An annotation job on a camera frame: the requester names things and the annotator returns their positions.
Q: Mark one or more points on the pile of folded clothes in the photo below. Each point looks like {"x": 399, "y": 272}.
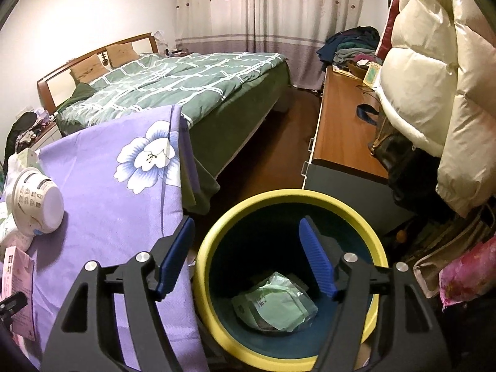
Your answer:
{"x": 348, "y": 46}

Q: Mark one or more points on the pink plastic bag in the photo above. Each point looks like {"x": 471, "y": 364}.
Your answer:
{"x": 469, "y": 275}

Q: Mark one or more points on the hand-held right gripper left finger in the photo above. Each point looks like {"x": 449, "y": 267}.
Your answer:
{"x": 176, "y": 255}

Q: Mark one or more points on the red coat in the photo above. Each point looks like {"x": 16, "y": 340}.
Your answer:
{"x": 391, "y": 19}

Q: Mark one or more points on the yellow rimmed dark bin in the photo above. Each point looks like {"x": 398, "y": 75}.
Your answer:
{"x": 217, "y": 240}

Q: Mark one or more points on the green framed card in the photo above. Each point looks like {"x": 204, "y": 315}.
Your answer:
{"x": 372, "y": 74}

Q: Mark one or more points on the small wooden bedside table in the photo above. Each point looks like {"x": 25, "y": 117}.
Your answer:
{"x": 177, "y": 51}

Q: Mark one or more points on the white printed bowl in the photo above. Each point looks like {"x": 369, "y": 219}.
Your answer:
{"x": 38, "y": 201}

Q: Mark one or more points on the dark clothes heap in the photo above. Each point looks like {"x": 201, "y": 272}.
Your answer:
{"x": 21, "y": 131}

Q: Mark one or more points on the wooden desk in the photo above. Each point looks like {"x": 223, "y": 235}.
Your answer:
{"x": 341, "y": 124}

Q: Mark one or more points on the green checked duvet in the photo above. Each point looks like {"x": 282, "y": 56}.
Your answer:
{"x": 182, "y": 81}

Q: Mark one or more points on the dark green cloth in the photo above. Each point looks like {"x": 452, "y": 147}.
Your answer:
{"x": 79, "y": 95}

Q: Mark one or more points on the brown pillow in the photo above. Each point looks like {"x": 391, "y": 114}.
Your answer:
{"x": 121, "y": 54}
{"x": 89, "y": 69}

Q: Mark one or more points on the pink beige curtain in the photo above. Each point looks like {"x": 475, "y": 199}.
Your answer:
{"x": 271, "y": 15}

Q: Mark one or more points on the white green printed wrapper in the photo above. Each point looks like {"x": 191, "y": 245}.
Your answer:
{"x": 13, "y": 226}

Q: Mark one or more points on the white bedside cabinet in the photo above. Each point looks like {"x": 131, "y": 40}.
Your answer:
{"x": 44, "y": 135}

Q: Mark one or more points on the cream down jacket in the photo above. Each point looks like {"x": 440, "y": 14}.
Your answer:
{"x": 438, "y": 85}

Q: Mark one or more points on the purple floral tablecloth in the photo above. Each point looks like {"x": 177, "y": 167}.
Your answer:
{"x": 108, "y": 209}

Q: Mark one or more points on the brown handbag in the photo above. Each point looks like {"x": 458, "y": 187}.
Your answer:
{"x": 403, "y": 162}

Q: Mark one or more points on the wooden bed headboard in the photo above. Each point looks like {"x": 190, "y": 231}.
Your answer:
{"x": 58, "y": 81}

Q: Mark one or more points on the light green plastic package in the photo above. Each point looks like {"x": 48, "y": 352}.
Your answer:
{"x": 279, "y": 306}

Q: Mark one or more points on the pink strawberry milk carton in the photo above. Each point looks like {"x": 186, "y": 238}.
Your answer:
{"x": 17, "y": 275}

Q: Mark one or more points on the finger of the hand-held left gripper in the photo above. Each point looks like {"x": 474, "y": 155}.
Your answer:
{"x": 13, "y": 308}

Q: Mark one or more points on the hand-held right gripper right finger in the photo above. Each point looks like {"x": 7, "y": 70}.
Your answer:
{"x": 316, "y": 255}

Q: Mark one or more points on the beige bag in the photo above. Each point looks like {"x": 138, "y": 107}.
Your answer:
{"x": 430, "y": 271}

